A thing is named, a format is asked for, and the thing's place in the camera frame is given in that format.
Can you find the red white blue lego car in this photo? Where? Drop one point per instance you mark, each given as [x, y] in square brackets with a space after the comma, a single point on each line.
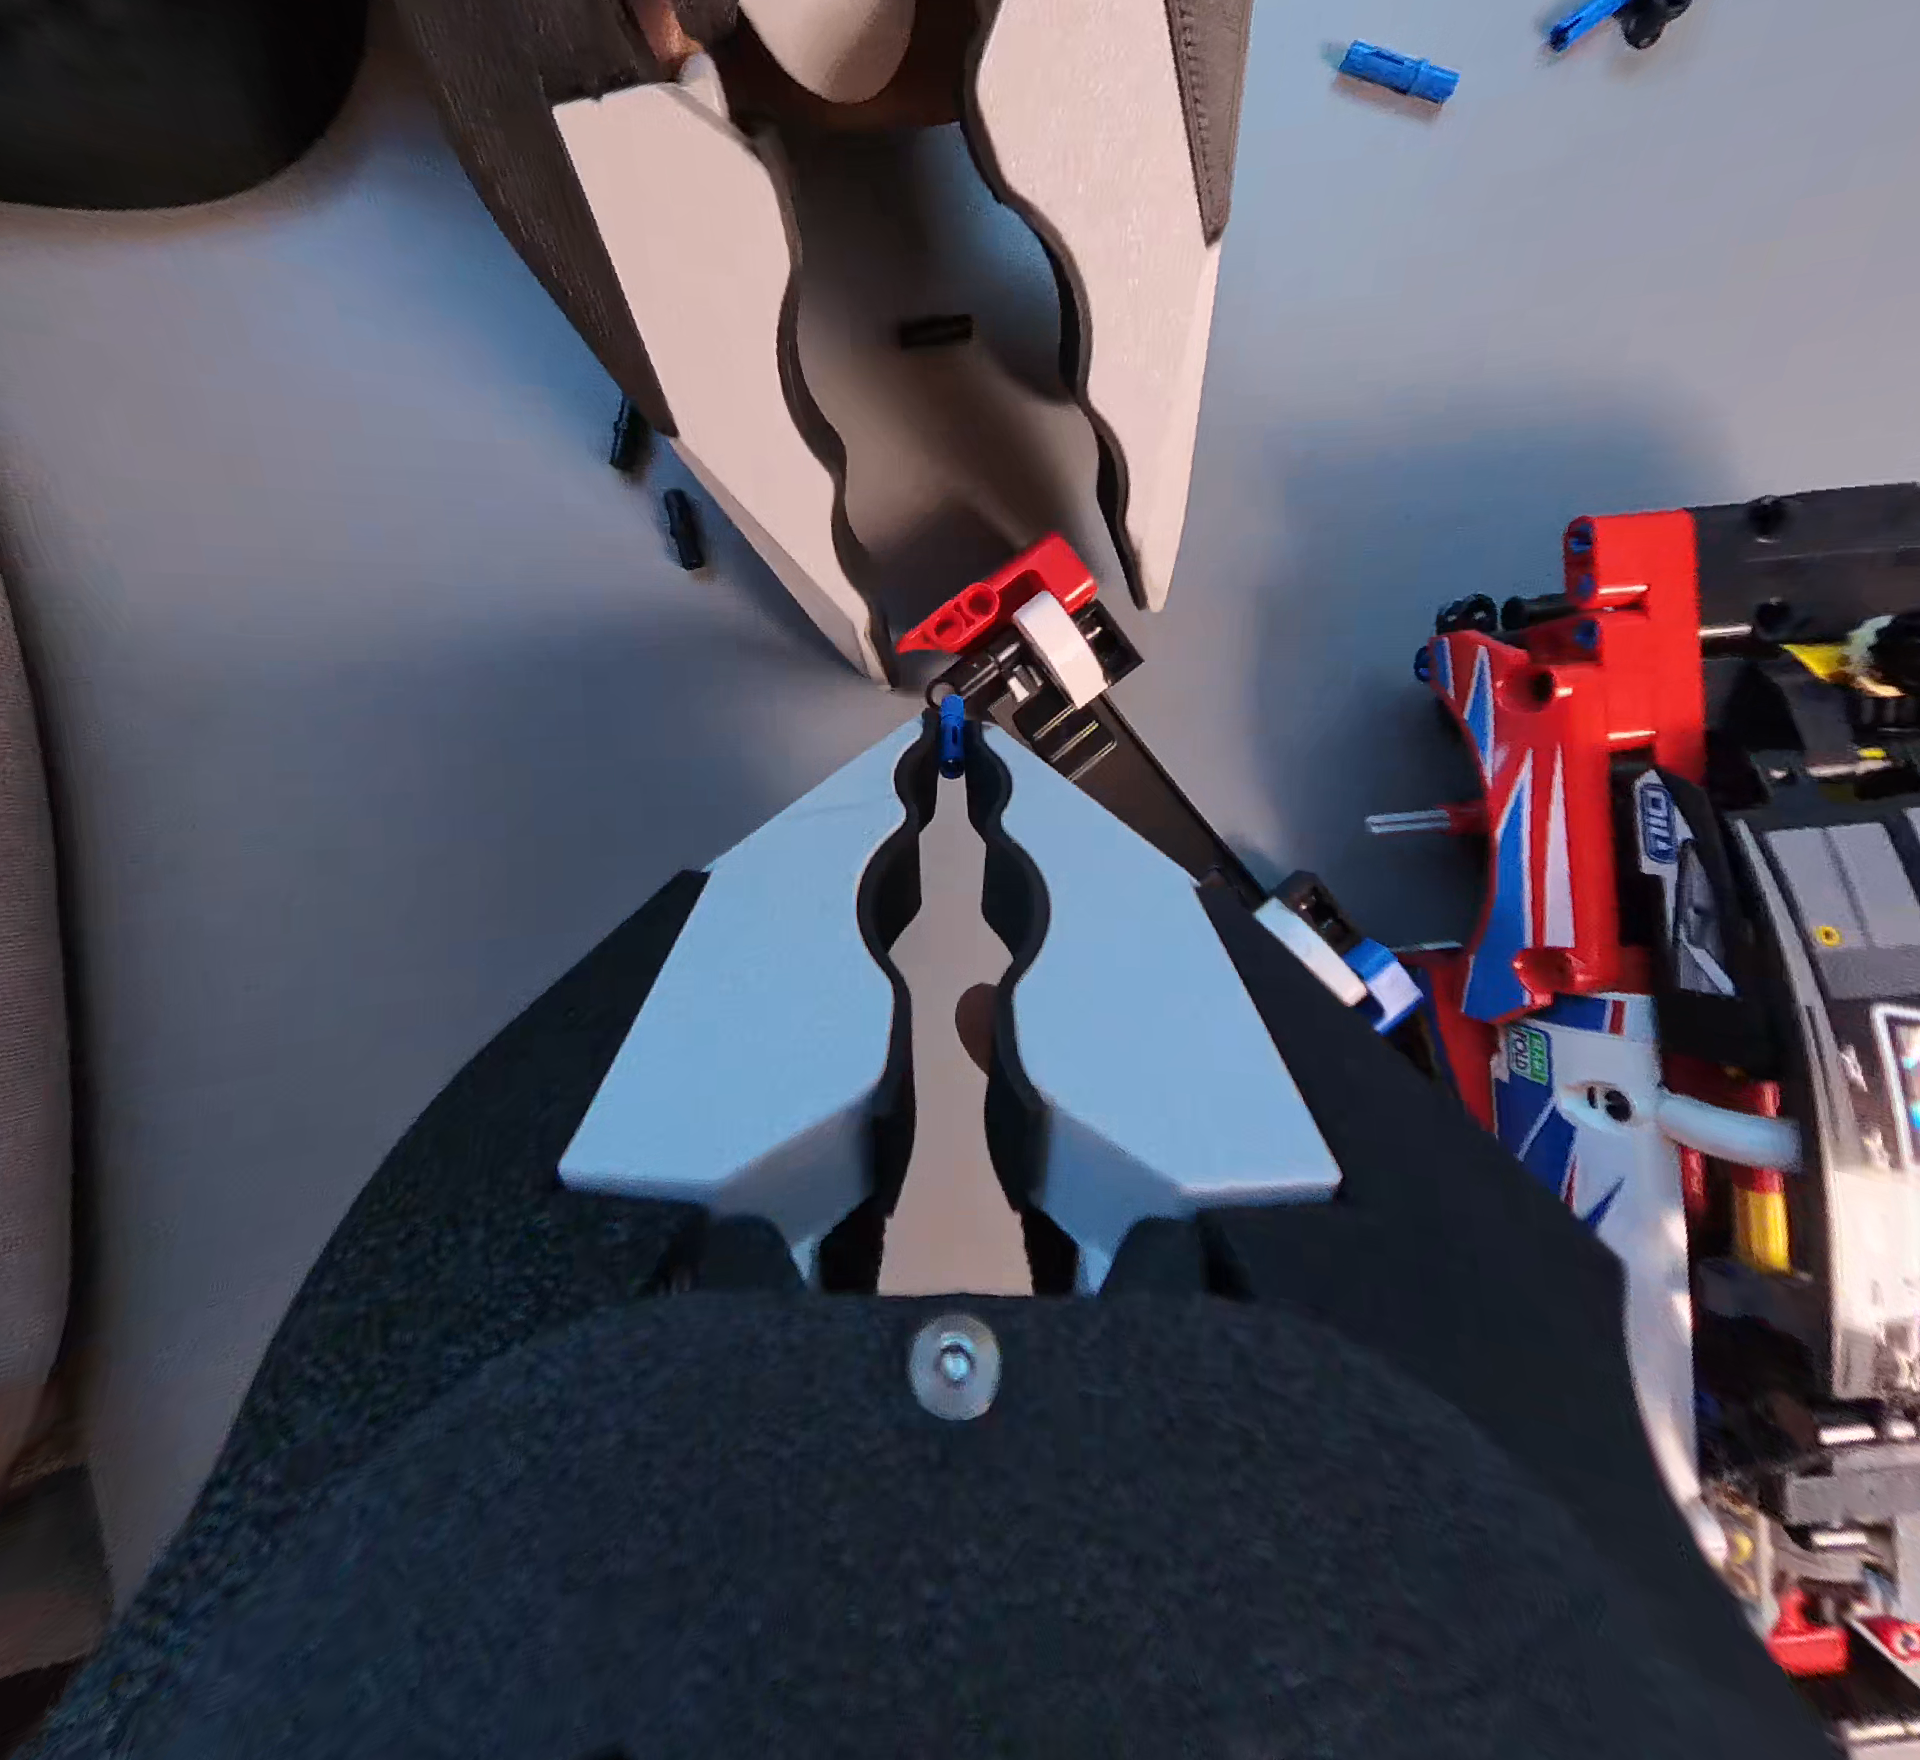
[1561, 741]

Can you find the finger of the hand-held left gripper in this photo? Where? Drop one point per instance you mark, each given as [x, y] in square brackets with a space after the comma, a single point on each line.
[1111, 140]
[674, 260]

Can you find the long blue lego pin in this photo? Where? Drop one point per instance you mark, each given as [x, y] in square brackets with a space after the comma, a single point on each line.
[1394, 71]

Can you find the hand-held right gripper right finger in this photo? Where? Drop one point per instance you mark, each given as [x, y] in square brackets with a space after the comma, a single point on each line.
[1155, 1040]

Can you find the black lego wing red blue ends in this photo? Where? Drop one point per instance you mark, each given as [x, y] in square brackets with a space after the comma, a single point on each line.
[998, 587]

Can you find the dark round object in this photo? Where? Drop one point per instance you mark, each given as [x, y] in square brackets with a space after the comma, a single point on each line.
[151, 21]

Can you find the black lego pin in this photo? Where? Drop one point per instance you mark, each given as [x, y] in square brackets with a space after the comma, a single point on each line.
[939, 331]
[627, 437]
[682, 530]

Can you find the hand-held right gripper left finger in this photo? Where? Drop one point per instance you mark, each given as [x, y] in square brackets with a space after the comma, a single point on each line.
[734, 1024]

